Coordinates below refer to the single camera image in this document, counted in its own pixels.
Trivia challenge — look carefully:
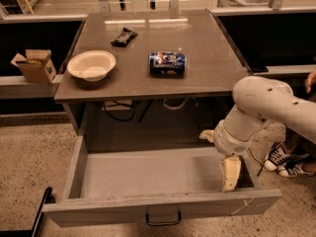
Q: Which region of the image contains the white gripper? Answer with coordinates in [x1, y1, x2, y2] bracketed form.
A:
[199, 119, 253, 192]

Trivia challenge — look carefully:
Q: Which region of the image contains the grey top drawer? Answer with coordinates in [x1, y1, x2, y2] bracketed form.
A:
[43, 136, 281, 227]

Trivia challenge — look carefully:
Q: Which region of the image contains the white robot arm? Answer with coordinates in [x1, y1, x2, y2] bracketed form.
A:
[199, 76, 316, 192]

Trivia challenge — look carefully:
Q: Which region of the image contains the grey drawer cabinet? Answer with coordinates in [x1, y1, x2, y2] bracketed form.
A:
[55, 10, 247, 151]

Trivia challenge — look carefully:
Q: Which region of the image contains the open cardboard box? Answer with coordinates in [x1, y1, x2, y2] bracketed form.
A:
[11, 49, 56, 83]

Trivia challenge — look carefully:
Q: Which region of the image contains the black white sneaker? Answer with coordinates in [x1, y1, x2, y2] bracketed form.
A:
[276, 160, 315, 178]
[264, 142, 290, 171]

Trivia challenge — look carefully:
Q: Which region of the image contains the person in yellow shorts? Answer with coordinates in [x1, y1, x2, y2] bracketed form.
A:
[277, 68, 316, 175]

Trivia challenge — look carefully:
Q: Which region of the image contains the black snack wrapper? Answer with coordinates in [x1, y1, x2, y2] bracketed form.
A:
[111, 28, 137, 47]

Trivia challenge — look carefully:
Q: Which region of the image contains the white paper bowl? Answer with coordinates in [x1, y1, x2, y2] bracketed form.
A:
[67, 50, 117, 82]

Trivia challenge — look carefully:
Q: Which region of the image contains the black metal bar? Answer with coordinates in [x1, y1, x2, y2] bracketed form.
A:
[0, 187, 55, 237]

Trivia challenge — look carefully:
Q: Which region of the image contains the black floor cable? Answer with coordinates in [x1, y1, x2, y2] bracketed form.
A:
[246, 147, 268, 178]

